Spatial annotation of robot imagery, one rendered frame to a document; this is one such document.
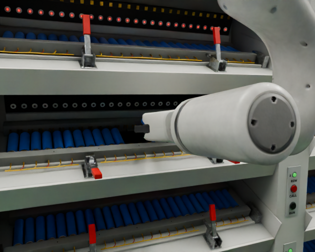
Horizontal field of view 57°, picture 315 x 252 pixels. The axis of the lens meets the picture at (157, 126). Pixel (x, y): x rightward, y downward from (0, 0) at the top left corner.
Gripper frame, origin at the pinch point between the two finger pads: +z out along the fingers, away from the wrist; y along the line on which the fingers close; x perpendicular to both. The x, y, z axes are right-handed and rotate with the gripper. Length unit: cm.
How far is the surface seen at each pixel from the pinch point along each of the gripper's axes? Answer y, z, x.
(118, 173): 8.2, -0.5, 8.1
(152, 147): 0.2, 2.2, 3.9
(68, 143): 16.6, 5.8, 2.2
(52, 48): 18.8, 1.8, -15.3
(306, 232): -39.9, 1.4, 28.1
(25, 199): 24.3, -0.4, 10.9
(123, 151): 6.3, 2.4, 4.4
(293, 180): -34.0, -0.9, 14.1
